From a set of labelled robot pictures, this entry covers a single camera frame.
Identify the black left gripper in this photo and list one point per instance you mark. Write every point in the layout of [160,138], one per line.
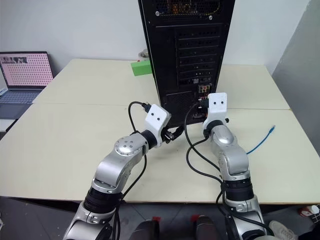
[168,137]

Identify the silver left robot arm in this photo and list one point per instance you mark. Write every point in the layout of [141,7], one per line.
[117,165]

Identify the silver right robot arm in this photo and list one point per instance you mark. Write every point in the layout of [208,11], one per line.
[232,157]

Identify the black computer tower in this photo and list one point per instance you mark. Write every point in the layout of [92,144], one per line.
[190,45]

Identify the green box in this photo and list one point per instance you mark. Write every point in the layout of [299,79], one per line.
[141,68]

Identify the round grey tape roll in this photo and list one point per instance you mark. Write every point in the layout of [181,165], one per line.
[143,55]

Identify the dark rounded shape red mark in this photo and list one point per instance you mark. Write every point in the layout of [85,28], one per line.
[147,230]

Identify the grey upright panel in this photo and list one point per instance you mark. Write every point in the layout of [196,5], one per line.
[300,75]

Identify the white shoe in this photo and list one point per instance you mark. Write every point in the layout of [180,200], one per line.
[282,231]

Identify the red white bottle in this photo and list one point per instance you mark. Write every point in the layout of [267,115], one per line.
[310,210]

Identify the grey open laptop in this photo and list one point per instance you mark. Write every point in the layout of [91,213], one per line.
[23,72]

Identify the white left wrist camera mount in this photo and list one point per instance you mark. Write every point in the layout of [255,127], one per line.
[156,118]

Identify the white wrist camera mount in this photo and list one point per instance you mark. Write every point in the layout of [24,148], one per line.
[156,118]
[218,103]

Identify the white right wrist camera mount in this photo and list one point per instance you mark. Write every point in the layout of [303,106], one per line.
[218,103]

